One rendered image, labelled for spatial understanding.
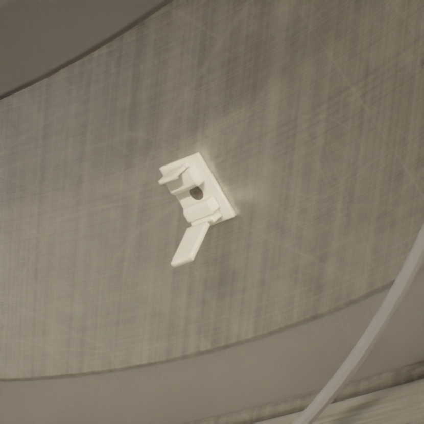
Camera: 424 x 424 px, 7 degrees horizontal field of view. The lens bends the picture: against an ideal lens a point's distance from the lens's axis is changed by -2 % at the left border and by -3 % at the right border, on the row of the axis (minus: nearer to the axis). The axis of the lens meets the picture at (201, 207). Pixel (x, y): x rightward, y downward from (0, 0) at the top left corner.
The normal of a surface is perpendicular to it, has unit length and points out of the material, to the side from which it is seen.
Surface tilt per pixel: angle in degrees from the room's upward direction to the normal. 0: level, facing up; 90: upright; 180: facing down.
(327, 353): 90
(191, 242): 44
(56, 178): 90
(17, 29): 90
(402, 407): 90
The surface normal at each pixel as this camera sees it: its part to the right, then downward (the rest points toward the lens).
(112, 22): -0.50, 0.47
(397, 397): -0.68, -0.27
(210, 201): 0.70, -0.27
